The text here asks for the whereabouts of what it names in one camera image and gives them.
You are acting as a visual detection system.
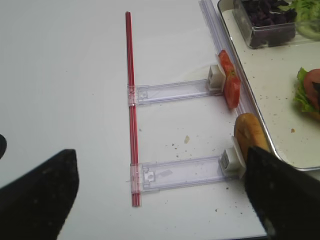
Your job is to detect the clear plastic container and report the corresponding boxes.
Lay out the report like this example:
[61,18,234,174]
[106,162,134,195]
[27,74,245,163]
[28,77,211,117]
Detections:
[232,0,320,50]

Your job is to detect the left upper clear track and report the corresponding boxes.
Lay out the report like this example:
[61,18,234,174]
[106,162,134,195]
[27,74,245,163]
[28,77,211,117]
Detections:
[127,79,223,107]

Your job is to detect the white metal tray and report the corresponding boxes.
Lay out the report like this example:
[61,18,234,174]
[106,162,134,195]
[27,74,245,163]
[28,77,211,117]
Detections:
[217,0,320,171]

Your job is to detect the left lower clear track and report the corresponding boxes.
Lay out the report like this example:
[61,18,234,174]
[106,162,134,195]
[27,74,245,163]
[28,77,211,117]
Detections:
[130,155,237,194]

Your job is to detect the clear track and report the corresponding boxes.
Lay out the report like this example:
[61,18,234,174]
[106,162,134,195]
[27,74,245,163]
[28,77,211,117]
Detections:
[130,155,237,194]
[127,79,223,107]

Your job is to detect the purple cabbage on burger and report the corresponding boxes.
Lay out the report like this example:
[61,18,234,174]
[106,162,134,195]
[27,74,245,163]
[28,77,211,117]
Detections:
[312,81,320,94]

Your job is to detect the left clear long rail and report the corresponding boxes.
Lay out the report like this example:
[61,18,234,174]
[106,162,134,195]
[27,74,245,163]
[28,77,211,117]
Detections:
[199,0,255,115]

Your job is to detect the left red rod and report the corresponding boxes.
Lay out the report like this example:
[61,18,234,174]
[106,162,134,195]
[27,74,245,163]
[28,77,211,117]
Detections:
[124,10,143,208]

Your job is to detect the white pusher block tomato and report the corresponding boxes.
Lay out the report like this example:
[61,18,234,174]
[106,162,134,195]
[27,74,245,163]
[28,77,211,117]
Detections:
[207,63,227,93]

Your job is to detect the upright tomato slices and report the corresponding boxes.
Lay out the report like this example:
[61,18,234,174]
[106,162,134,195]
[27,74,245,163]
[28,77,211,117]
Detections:
[218,49,241,109]

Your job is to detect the purple cabbage pile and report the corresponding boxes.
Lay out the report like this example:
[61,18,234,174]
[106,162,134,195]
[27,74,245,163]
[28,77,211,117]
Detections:
[241,0,297,27]

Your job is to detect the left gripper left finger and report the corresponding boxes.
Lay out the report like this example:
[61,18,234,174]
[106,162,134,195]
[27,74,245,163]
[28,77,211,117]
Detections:
[0,149,79,240]

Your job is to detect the lettuce leaf under burger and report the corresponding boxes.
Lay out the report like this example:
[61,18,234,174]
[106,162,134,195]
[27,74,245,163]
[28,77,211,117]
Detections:
[293,67,316,113]

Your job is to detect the upright bun half left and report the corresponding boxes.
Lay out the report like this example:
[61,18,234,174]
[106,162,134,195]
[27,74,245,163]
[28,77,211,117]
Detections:
[233,113,271,162]

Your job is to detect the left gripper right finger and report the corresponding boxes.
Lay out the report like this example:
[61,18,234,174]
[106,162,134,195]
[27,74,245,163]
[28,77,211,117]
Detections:
[244,146,320,240]

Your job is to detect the white pusher block left bun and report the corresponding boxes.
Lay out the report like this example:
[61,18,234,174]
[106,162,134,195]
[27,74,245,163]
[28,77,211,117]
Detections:
[219,136,246,179]

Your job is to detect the green lettuce pile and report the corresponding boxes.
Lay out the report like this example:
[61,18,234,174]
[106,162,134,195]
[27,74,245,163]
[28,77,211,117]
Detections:
[278,0,320,41]

